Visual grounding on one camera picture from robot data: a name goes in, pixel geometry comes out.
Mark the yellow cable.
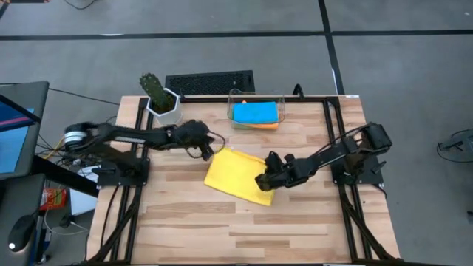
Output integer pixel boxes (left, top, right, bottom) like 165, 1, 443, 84
44, 135, 67, 160

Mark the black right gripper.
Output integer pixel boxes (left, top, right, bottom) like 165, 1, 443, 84
254, 150, 310, 193

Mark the black aluminium table frame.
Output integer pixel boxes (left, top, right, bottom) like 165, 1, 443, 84
86, 95, 402, 266

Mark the black computer monitor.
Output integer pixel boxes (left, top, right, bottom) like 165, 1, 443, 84
0, 94, 41, 132

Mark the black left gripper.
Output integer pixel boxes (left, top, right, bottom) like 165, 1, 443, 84
171, 119, 217, 163

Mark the green cactus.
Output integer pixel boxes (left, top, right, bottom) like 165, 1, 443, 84
139, 72, 174, 112

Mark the blue microfiber towel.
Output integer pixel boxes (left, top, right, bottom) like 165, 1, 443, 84
232, 101, 279, 125

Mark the dark low desk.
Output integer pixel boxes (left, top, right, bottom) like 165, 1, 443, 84
0, 173, 47, 266

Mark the black diagonal strut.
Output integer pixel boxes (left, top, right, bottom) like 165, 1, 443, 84
31, 154, 101, 199

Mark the orange snack bag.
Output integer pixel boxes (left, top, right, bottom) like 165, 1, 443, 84
39, 187, 67, 211

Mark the clear plastic bin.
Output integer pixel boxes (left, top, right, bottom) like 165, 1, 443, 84
227, 88, 286, 131

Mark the black computer mouse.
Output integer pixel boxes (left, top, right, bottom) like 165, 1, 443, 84
7, 214, 37, 253

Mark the white box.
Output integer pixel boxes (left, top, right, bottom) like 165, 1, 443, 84
69, 166, 99, 216

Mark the yellow microfiber towel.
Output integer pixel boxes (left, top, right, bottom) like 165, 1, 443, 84
203, 147, 276, 207

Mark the black cable bundle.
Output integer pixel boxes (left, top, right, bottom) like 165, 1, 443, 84
36, 146, 103, 169

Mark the orange microfiber towel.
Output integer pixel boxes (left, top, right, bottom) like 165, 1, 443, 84
239, 99, 281, 130

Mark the white hexagonal pot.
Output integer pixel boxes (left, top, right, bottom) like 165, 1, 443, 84
146, 87, 183, 126

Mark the black left camera cable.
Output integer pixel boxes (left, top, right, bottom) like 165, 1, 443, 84
184, 129, 227, 160

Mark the blue desk mat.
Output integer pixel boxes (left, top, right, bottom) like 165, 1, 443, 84
0, 109, 36, 174

